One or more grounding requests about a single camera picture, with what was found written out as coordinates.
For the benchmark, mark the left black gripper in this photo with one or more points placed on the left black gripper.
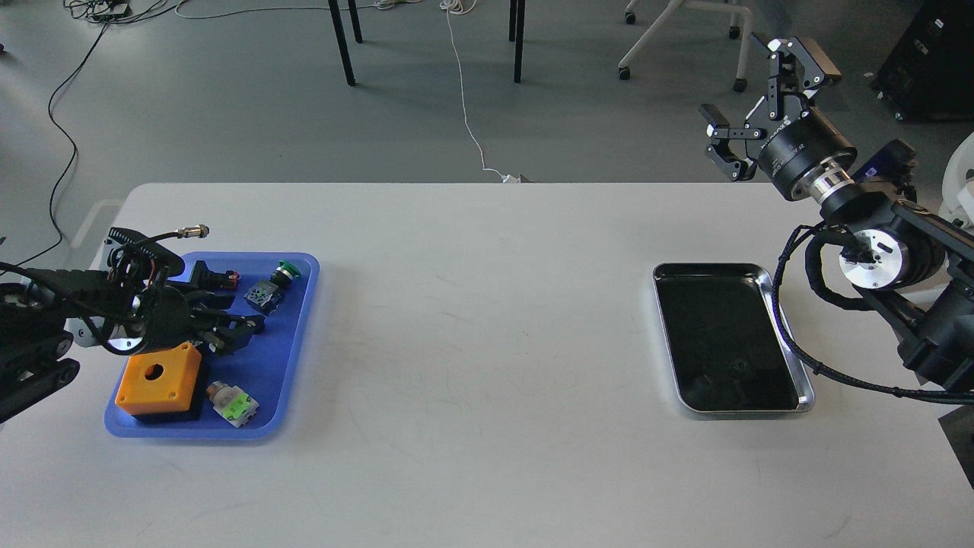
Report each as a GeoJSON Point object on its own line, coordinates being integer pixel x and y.
{"type": "Point", "coordinates": [170, 321]}

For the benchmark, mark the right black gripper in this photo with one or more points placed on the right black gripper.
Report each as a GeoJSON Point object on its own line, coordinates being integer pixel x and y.
{"type": "Point", "coordinates": [806, 152]}

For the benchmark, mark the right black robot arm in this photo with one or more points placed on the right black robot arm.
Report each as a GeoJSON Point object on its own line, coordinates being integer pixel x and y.
{"type": "Point", "coordinates": [876, 249]}

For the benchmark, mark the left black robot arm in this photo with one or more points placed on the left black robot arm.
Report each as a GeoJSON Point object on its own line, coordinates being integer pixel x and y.
{"type": "Point", "coordinates": [128, 307]}

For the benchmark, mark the blue plastic tray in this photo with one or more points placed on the blue plastic tray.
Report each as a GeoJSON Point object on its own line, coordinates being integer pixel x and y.
{"type": "Point", "coordinates": [264, 369]}

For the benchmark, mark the silver metal tray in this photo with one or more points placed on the silver metal tray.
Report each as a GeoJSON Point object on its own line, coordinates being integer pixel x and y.
{"type": "Point", "coordinates": [713, 314]}

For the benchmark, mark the black equipment case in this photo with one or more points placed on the black equipment case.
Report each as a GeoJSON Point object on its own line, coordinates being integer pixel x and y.
{"type": "Point", "coordinates": [929, 73]}

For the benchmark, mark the black table legs right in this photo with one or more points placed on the black table legs right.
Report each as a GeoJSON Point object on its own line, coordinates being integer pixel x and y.
{"type": "Point", "coordinates": [516, 28]}

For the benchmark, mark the black table legs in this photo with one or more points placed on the black table legs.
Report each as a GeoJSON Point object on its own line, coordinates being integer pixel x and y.
{"type": "Point", "coordinates": [516, 28]}
{"type": "Point", "coordinates": [342, 39]}

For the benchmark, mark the black table legs left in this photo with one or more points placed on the black table legs left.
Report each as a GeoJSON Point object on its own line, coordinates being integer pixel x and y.
{"type": "Point", "coordinates": [342, 39]}

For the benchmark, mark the green push button switch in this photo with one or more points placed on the green push button switch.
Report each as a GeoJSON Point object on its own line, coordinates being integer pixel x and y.
{"type": "Point", "coordinates": [266, 295]}

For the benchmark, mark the orange button enclosure box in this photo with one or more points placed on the orange button enclosure box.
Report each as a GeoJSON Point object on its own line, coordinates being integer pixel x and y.
{"type": "Point", "coordinates": [161, 382]}

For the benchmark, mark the white green contact switch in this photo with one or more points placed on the white green contact switch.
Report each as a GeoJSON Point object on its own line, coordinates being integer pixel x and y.
{"type": "Point", "coordinates": [232, 403]}

